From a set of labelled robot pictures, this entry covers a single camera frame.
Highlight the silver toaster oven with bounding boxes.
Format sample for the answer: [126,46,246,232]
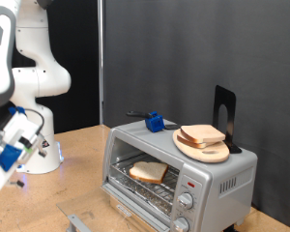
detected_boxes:
[101,116,259,232]

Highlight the wire oven rack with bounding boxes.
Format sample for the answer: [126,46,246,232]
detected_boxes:
[109,154,180,216]

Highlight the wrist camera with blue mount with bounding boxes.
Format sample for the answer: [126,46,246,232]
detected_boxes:
[0,134,40,173]

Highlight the silver oven knob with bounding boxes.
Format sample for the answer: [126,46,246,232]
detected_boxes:
[177,192,195,211]
[172,217,190,232]

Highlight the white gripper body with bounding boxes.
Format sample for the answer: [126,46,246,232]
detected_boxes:
[0,111,40,196]

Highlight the vertical metal pole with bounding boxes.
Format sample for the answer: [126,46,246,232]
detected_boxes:
[98,0,105,126]

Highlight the white bread slice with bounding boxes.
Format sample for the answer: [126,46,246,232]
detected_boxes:
[176,134,217,150]
[129,160,169,186]

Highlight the tan bread slice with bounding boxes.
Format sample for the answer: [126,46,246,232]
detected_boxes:
[180,124,227,145]

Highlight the round wooden board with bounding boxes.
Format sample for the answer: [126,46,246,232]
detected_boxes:
[172,129,231,163]

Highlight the glass oven door with handle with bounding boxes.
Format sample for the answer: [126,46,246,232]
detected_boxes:
[56,183,172,232]

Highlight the blue block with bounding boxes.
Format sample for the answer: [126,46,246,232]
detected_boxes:
[144,111,166,133]

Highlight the black metal bookend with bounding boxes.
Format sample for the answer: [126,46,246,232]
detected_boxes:
[213,85,244,155]

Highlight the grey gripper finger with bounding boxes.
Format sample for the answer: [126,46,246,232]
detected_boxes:
[9,179,25,189]
[37,139,49,159]

